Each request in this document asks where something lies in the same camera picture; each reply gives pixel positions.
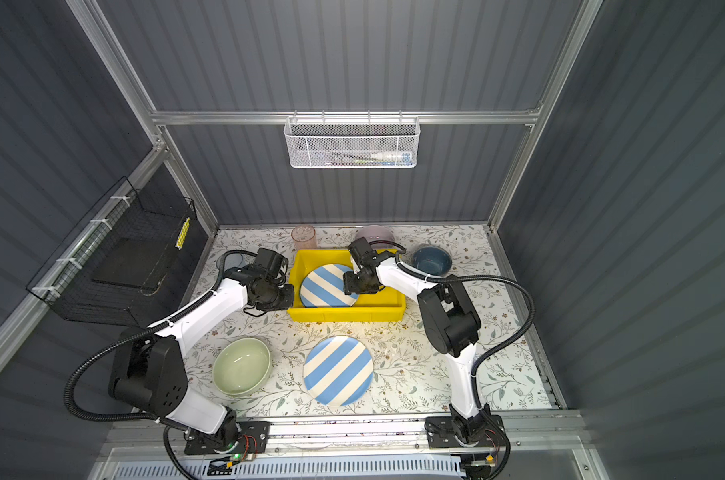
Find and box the blue white striped plate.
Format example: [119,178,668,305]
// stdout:
[300,264,358,308]

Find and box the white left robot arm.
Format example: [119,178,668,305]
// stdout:
[108,248,294,435]

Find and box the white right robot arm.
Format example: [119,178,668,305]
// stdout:
[344,238,487,445]

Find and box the yellow plastic bin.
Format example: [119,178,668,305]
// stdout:
[288,249,406,323]

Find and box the blue plastic cup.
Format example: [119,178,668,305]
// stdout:
[216,251,248,271]

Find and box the pink ceramic bowl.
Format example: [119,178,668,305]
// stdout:
[354,225,395,246]

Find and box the pink plastic cup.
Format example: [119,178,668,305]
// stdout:
[292,225,318,251]

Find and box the blue glazed ceramic bowl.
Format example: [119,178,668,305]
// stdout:
[411,245,452,277]

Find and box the light green bowl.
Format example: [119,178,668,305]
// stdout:
[212,337,272,396]

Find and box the pen in white basket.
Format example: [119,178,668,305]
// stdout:
[328,151,414,167]

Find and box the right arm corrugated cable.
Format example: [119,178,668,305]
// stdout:
[391,257,536,415]

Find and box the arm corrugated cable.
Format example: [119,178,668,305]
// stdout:
[391,257,536,415]
[62,248,262,423]

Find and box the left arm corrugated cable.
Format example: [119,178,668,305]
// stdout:
[62,248,262,423]

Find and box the black wire wall basket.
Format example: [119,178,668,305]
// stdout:
[26,183,198,327]

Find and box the white wire mesh basket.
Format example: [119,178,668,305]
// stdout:
[284,113,421,169]

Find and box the white vented cable duct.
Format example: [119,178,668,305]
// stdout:
[112,454,465,480]

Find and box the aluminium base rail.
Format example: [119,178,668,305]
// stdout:
[98,410,592,460]

